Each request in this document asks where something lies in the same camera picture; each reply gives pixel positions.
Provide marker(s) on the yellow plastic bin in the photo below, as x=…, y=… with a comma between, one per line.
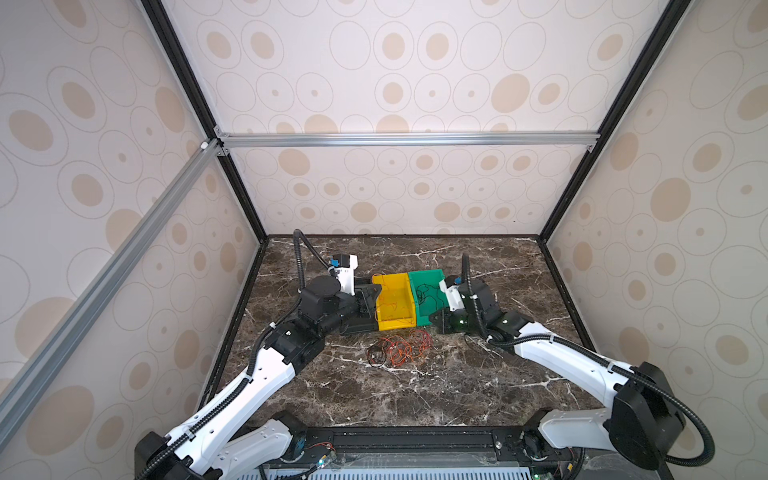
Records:
x=395, y=306

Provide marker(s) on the green plastic bin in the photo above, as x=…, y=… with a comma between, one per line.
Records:
x=427, y=296

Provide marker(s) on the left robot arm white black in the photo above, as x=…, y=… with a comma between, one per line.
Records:
x=240, y=390

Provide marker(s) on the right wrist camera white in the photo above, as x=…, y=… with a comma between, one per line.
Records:
x=453, y=297

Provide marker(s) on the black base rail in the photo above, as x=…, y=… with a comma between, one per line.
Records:
x=434, y=452

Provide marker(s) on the left aluminium frame bar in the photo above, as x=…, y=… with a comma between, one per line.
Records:
x=39, y=372

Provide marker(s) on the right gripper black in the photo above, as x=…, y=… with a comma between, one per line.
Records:
x=442, y=325

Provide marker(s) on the black plastic bin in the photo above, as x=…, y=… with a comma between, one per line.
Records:
x=364, y=318

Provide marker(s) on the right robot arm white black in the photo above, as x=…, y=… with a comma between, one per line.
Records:
x=639, y=418

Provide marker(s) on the horizontal aluminium frame bar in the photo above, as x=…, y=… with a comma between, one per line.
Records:
x=423, y=139

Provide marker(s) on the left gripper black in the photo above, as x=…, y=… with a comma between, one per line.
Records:
x=366, y=303

